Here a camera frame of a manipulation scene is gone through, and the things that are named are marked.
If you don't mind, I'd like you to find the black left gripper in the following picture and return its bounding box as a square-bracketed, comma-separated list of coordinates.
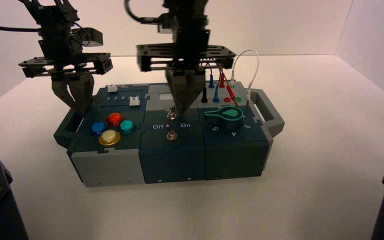
[18, 36, 114, 116]

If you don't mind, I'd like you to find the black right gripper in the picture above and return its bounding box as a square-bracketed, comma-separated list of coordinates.
[136, 29, 237, 117]

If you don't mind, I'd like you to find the red banana plug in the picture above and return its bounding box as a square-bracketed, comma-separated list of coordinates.
[225, 79, 239, 107]
[218, 67, 227, 89]

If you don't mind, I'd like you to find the blue round push button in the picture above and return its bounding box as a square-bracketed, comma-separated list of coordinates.
[89, 122, 108, 136]

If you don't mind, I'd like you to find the red round push button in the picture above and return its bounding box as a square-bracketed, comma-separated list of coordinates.
[105, 112, 125, 128]

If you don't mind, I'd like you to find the green pointer rotary knob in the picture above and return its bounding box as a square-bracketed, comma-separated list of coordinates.
[204, 105, 245, 131]

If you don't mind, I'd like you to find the yellow round push button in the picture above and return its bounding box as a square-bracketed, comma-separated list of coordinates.
[98, 129, 122, 147]

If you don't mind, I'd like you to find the green round push button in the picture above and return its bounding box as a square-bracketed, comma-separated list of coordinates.
[119, 120, 137, 135]

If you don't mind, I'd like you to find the dark teal grey control box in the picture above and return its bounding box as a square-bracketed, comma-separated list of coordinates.
[53, 81, 286, 188]

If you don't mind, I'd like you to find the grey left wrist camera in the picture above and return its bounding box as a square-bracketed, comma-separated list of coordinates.
[72, 28, 104, 47]

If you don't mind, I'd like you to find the white jumper cable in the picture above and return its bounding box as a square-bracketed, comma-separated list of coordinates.
[230, 49, 261, 109]

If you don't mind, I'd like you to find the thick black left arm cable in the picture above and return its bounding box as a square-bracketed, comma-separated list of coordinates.
[0, 21, 42, 33]

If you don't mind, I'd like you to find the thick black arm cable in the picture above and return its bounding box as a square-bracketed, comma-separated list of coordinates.
[124, 0, 166, 25]
[0, 21, 42, 33]

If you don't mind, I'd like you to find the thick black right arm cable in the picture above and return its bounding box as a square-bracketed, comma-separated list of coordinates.
[124, 0, 166, 25]

